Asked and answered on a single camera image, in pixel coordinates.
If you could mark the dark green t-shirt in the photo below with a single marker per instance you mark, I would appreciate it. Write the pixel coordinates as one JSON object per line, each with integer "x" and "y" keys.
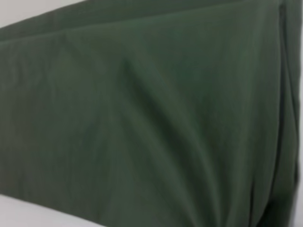
{"x": 154, "y": 118}

